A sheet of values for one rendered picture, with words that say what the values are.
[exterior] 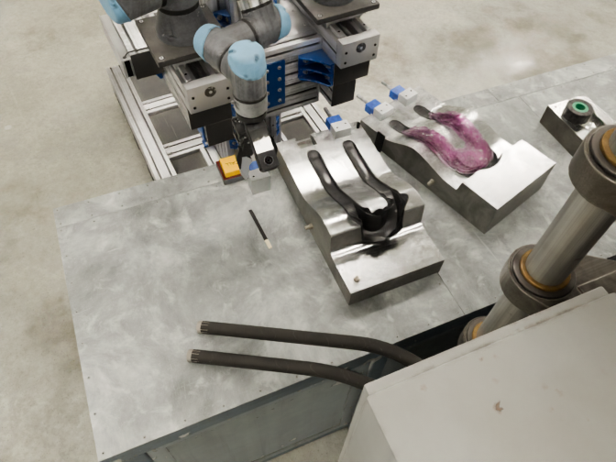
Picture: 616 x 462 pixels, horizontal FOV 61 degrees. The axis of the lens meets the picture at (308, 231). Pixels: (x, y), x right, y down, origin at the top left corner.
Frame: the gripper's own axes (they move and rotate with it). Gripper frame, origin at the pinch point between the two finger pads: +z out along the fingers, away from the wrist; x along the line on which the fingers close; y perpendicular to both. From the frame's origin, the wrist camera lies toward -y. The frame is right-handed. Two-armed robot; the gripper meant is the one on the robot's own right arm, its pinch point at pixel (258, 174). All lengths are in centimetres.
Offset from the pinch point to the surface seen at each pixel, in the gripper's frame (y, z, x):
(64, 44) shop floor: 221, 95, 48
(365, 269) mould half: -30.9, 9.0, -16.2
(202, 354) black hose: -35.8, 11.6, 26.6
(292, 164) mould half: 5.3, 6.3, -11.7
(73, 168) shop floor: 118, 95, 58
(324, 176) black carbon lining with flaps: -1.1, 7.1, -18.2
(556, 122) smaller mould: -4, 10, -96
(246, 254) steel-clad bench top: -12.1, 15.0, 8.4
